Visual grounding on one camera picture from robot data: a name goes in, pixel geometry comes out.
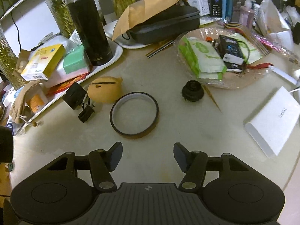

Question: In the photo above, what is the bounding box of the amber tape roll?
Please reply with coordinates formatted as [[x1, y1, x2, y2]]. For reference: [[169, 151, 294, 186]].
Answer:
[[110, 92, 160, 139]]

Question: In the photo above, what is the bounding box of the small black clip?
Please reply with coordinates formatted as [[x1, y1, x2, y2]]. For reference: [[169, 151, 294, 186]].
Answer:
[[78, 105, 95, 123]]

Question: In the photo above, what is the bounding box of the black cylindrical adapter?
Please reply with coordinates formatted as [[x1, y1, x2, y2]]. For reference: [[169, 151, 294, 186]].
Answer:
[[63, 82, 86, 110]]

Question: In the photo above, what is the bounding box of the black knob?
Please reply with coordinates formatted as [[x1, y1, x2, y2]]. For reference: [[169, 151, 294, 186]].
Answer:
[[181, 80, 204, 102]]

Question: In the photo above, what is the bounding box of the yellow earbud case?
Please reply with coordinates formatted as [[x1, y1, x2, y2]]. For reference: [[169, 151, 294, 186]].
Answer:
[[87, 76, 123, 104]]

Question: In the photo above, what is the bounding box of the white flat box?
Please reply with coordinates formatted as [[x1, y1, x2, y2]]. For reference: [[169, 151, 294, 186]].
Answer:
[[244, 86, 299, 158]]

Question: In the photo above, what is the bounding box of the red flat packet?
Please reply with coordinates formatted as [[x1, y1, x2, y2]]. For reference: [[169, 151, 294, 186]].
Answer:
[[46, 73, 88, 97]]

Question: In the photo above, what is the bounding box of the orange snack packet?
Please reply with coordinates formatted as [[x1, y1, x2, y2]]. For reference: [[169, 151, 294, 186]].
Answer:
[[25, 94, 48, 113]]

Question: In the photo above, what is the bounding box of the green tissue pack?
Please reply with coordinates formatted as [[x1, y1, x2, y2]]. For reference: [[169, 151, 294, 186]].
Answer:
[[63, 45, 90, 74]]

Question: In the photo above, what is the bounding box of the green wet wipe pack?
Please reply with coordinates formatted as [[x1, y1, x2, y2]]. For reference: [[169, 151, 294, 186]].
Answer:
[[178, 37, 227, 80]]

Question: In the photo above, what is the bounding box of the glass snack dish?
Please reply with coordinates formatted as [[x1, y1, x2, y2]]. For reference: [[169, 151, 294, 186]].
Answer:
[[175, 26, 271, 89]]

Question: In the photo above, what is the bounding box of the white plastic tray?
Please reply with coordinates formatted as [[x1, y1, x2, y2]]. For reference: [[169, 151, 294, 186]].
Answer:
[[14, 19, 124, 127]]

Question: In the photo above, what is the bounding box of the yellow white medicine box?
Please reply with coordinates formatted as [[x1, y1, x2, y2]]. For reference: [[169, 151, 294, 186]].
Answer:
[[21, 44, 66, 81]]

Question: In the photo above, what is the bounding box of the glass vase with stems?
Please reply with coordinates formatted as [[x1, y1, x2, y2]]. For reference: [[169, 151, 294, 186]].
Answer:
[[0, 27, 26, 90]]

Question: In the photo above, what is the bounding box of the black zip case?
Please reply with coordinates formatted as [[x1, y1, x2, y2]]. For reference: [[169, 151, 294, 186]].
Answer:
[[129, 5, 200, 45]]

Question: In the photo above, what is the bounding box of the white plastic bag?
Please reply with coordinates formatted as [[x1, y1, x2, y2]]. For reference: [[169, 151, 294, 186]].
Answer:
[[256, 0, 294, 51]]

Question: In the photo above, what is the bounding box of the brown paper envelope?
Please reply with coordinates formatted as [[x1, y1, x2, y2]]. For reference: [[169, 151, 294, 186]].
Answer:
[[112, 0, 180, 41]]

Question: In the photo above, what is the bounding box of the black thermos bottle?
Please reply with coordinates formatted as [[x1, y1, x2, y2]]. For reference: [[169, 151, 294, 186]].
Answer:
[[64, 0, 113, 66]]

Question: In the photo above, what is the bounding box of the beige drawstring pouch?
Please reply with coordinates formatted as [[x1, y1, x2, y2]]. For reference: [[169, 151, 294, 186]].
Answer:
[[9, 80, 41, 124]]

